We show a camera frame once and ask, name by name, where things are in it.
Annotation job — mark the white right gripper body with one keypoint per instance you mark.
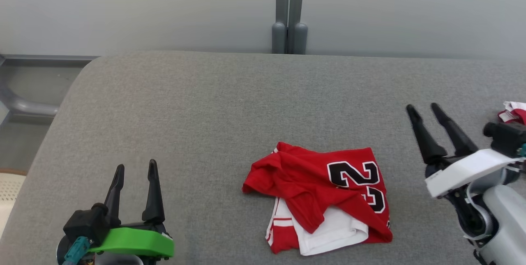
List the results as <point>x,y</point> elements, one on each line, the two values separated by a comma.
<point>468,170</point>

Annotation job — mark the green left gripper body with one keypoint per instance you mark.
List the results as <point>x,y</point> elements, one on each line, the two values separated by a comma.
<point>131,240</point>

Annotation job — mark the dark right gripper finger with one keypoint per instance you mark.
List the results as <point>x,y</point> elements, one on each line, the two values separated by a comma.
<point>425,137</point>
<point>456,133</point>

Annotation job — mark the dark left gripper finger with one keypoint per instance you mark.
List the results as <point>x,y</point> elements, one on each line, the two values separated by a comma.
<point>154,195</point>
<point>116,195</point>

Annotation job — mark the red shorts white waistband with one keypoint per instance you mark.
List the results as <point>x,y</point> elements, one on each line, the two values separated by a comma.
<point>518,113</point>

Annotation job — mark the red jersey white sleeves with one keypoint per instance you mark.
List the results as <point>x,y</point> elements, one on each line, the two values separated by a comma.
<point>308,178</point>

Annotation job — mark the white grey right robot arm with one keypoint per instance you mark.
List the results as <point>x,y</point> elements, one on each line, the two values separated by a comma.
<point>505,224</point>

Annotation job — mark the beige perforated laundry basket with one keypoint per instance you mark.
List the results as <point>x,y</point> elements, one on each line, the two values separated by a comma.
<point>10,195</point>

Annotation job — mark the grey metal floor pipe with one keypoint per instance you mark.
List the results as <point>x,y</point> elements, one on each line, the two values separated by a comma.
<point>28,107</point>

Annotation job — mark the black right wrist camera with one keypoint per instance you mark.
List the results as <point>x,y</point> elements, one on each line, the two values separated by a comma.
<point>507,137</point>

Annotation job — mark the teal left camera connector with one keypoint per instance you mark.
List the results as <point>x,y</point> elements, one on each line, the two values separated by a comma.
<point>76,250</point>

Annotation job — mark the teal camera connector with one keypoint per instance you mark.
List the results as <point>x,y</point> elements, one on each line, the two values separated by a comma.
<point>523,150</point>
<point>76,250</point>

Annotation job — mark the teal right camera connector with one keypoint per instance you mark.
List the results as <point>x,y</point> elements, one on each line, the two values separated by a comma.
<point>523,150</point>

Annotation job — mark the grey frame base rail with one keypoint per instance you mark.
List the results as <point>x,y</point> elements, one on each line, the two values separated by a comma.
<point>49,60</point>

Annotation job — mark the grey metal frame post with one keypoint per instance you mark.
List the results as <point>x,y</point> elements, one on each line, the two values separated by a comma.
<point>298,2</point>
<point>281,2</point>

